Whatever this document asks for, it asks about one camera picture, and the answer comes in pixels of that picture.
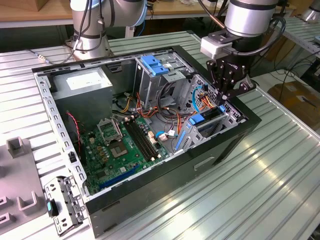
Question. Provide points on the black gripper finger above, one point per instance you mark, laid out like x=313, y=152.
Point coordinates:
x=245, y=86
x=217, y=75

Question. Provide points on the hard disk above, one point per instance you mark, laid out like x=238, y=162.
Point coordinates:
x=197, y=119

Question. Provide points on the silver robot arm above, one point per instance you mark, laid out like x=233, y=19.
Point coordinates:
x=92, y=42

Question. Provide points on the grey metal disk bay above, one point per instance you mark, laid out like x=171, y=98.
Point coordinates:
x=191, y=135

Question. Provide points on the stacked brown cardboard boxes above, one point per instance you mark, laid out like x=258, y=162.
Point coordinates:
x=287, y=52

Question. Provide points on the large brown cardboard box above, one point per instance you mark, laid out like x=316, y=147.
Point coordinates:
x=295, y=100

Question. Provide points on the blue plastic drive latch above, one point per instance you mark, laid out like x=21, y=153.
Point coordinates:
x=152, y=65

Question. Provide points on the grey optical drive cage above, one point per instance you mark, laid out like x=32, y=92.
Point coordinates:
x=147, y=85

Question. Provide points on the metal slat side table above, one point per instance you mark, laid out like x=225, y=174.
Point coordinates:
x=306, y=40

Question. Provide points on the long wooden desk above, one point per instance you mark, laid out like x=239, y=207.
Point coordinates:
x=180, y=10

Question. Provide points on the white plug connector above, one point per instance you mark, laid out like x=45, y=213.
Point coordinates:
x=162, y=137

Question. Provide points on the pale blue device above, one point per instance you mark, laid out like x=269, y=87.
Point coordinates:
x=317, y=39

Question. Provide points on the beige board connector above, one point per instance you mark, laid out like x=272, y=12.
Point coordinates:
x=152, y=138

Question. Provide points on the black RAM slot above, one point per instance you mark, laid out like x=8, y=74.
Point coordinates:
x=136, y=140
x=139, y=140
x=146, y=140
x=143, y=140

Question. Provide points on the thin locking lever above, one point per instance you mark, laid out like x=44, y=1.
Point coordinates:
x=117, y=127

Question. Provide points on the green motherboard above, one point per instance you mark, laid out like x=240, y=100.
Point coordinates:
x=130, y=162

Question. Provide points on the CPU socket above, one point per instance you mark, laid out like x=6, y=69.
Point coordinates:
x=117, y=150

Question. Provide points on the black open PC case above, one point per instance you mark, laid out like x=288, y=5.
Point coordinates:
x=155, y=190

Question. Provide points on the grey power supply unit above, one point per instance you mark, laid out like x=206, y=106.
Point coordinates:
x=82, y=102

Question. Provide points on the blue expansion slot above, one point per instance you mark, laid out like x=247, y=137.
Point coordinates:
x=117, y=178

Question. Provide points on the small brown cardboard box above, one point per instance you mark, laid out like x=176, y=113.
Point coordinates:
x=41, y=4

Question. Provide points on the metal slot cover retainer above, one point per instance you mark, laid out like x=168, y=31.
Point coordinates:
x=71, y=200

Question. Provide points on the black clip with blue button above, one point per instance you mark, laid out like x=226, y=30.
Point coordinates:
x=50, y=207

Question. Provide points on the grey parts rack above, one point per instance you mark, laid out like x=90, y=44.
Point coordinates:
x=17, y=175

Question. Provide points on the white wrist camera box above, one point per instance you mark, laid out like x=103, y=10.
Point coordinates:
x=215, y=48

